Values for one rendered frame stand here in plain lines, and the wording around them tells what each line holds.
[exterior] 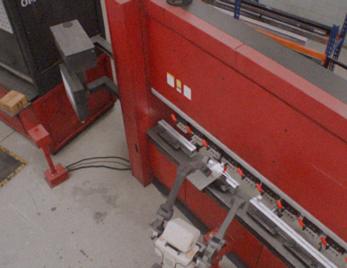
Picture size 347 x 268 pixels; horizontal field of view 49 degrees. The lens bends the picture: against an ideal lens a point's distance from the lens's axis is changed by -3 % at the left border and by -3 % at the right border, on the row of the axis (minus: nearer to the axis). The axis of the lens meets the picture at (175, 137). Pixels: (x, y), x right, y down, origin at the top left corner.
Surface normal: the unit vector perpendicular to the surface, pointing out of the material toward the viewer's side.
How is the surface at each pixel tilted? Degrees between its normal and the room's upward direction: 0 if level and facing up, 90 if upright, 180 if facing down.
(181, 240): 47
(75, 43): 0
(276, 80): 90
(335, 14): 90
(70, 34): 0
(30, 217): 0
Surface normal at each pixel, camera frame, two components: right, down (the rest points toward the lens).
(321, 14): -0.59, 0.60
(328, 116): -0.76, 0.48
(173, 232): -0.45, -0.02
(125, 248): -0.02, -0.68
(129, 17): 0.64, 0.55
